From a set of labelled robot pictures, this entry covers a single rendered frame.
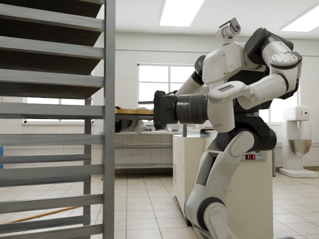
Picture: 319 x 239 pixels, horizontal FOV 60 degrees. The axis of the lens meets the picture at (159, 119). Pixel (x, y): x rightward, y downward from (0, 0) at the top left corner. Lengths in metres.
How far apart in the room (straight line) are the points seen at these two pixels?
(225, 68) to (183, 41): 5.08
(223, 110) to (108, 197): 0.42
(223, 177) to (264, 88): 0.53
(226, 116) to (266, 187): 1.36
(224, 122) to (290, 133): 5.54
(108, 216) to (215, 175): 0.54
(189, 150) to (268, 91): 1.84
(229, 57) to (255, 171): 1.04
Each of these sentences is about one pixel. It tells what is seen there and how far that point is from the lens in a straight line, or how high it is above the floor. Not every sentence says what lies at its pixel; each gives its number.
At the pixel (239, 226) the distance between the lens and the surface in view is 2.10.
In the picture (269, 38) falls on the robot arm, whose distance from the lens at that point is 1.16.
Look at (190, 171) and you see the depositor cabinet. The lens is 2.65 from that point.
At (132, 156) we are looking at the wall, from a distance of 5.89.
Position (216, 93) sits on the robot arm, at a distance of 0.77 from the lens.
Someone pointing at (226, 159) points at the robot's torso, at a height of 0.78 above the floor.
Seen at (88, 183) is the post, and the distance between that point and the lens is 1.31.
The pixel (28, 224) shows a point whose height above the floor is 0.51.
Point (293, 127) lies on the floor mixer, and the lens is 6.33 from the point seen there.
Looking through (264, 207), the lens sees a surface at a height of 0.37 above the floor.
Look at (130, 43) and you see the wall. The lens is 6.15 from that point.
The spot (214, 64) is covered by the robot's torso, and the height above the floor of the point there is 1.20.
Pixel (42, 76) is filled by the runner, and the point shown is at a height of 1.05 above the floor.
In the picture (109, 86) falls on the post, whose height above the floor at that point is 1.03.
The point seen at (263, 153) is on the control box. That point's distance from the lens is 2.03.
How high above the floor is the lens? 0.90
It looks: 2 degrees up
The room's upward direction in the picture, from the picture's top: straight up
